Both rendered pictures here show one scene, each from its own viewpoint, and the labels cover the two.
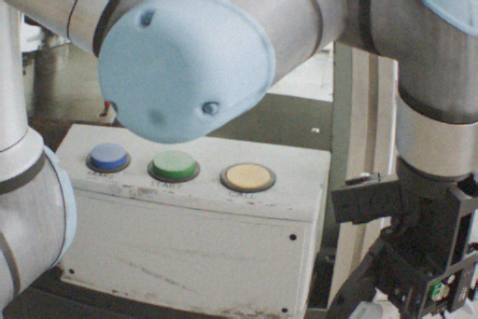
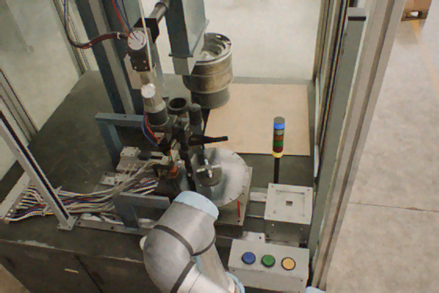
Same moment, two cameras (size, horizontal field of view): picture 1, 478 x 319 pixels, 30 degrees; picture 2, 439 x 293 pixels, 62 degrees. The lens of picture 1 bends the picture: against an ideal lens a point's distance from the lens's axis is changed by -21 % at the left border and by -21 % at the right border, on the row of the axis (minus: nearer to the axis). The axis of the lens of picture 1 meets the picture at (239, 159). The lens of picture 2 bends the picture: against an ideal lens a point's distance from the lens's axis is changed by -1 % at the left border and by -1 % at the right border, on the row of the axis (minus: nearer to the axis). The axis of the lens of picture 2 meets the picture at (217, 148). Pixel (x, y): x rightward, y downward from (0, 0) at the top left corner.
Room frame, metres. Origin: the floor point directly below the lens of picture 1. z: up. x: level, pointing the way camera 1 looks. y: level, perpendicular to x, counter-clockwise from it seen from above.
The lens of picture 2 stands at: (0.25, 0.13, 2.11)
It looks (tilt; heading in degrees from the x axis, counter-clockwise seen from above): 45 degrees down; 6
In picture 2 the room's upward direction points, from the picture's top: 7 degrees counter-clockwise
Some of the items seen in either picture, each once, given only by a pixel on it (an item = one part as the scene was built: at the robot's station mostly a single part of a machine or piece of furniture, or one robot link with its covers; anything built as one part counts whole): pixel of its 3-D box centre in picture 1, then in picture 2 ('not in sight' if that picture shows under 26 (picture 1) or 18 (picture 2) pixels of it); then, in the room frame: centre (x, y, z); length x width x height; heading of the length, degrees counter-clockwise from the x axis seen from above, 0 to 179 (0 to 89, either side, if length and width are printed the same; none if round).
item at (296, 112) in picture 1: (275, 117); (288, 214); (1.13, -0.04, 0.82); 0.18 x 0.18 x 0.15; 80
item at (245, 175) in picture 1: (247, 184); (288, 264); (0.87, -0.01, 0.89); 0.04 x 0.04 x 0.02
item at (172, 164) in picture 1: (173, 169); (268, 261); (0.88, 0.06, 0.90); 0.04 x 0.04 x 0.02
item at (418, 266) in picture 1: (434, 236); not in sight; (0.54, -0.14, 1.05); 0.09 x 0.08 x 0.12; 29
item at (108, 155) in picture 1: (107, 160); (248, 258); (0.89, 0.13, 0.90); 0.04 x 0.04 x 0.02
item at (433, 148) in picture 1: (446, 128); not in sight; (0.55, -0.14, 1.13); 0.08 x 0.08 x 0.05
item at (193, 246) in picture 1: (178, 228); (268, 267); (0.90, 0.06, 0.82); 0.28 x 0.11 x 0.15; 80
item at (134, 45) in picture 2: not in sight; (159, 49); (1.42, 0.42, 1.45); 0.35 x 0.07 x 0.28; 170
